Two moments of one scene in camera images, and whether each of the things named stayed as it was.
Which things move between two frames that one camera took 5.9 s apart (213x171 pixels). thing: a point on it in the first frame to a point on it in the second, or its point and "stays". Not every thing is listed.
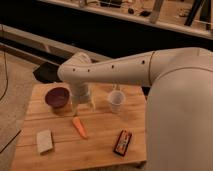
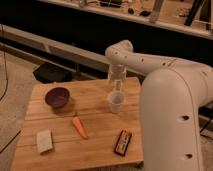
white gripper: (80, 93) to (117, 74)
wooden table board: (53, 135) stays
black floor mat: (47, 72) stays
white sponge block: (44, 140) stays
